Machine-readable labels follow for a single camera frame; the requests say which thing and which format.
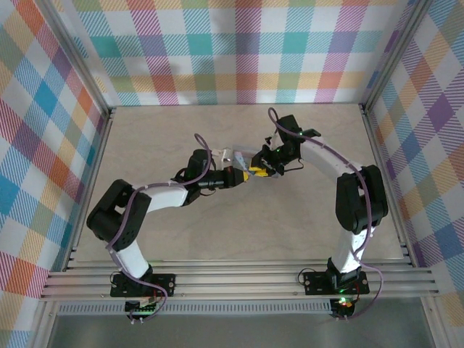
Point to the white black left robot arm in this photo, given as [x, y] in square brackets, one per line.
[166, 195]

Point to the aluminium frame post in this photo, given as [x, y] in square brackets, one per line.
[72, 54]
[395, 54]

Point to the wide slotted aluminium rail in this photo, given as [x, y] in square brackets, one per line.
[235, 279]

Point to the small green-lit circuit board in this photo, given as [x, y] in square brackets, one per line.
[143, 307]

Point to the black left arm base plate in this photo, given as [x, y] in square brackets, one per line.
[163, 284]

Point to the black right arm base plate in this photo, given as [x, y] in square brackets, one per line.
[315, 282]

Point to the aluminium side rail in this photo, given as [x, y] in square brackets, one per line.
[387, 181]
[97, 163]

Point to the small red-lit circuit board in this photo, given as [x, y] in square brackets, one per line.
[342, 304]

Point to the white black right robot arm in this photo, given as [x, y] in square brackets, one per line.
[330, 159]

